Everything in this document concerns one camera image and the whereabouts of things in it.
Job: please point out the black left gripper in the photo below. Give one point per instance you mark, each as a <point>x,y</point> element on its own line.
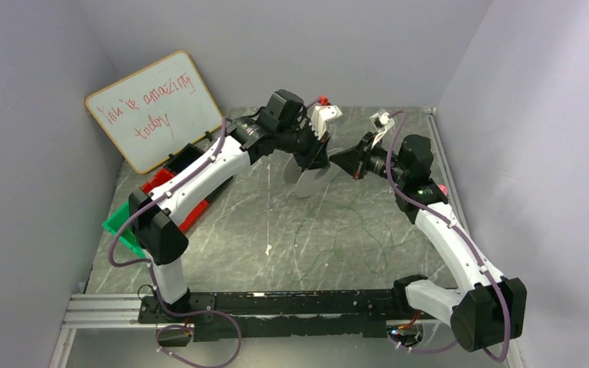
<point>316,154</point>

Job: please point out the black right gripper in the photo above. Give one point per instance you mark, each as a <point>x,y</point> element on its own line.
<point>364,162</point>

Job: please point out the white perforated filament spool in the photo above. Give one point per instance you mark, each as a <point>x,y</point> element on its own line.
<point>308,182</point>

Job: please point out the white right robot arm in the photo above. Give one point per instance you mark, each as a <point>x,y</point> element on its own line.
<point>486,310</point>

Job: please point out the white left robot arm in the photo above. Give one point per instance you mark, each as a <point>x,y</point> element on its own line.
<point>284,124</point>

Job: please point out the pink capped small bottle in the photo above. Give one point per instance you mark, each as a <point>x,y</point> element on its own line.
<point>443,190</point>

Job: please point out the black storage bin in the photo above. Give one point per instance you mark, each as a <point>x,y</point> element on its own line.
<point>185,158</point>

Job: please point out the red storage bin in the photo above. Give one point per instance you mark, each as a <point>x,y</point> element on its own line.
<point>161,177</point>

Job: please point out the whiteboard with red writing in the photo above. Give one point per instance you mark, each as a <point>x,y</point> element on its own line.
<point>156,111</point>

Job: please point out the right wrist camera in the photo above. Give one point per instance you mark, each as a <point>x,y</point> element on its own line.
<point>382,121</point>

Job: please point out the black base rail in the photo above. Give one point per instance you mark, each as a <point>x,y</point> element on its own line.
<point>212,316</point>

